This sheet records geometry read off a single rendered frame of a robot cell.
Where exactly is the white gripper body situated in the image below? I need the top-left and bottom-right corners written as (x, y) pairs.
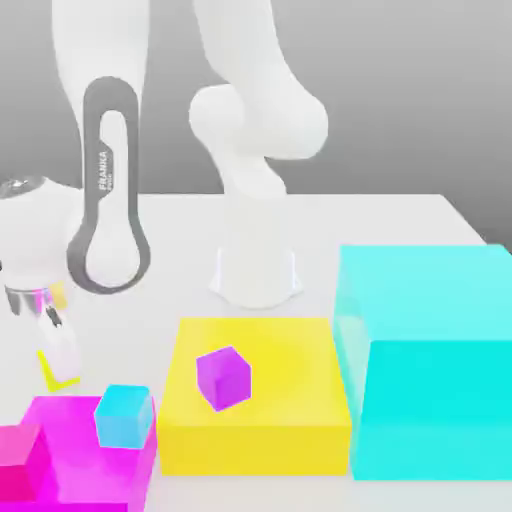
top-left (37, 318), bottom-right (83, 383)

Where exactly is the small yellow cube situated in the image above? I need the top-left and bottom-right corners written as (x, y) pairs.
top-left (37, 349), bottom-right (82, 393)

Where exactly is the small light blue cube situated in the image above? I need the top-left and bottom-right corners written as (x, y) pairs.
top-left (93, 384), bottom-right (155, 450)

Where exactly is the small pink cube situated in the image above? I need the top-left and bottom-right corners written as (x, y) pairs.
top-left (0, 422), bottom-right (60, 502)

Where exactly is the small purple cube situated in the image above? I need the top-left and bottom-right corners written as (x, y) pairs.
top-left (195, 345), bottom-right (253, 413)

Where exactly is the large magenta box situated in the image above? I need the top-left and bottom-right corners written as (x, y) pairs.
top-left (0, 395), bottom-right (158, 512)

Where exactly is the large yellow box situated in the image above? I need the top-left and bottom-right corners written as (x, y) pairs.
top-left (155, 317), bottom-right (353, 477)

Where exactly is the large cyan box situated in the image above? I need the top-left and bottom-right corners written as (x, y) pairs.
top-left (334, 244), bottom-right (512, 481)

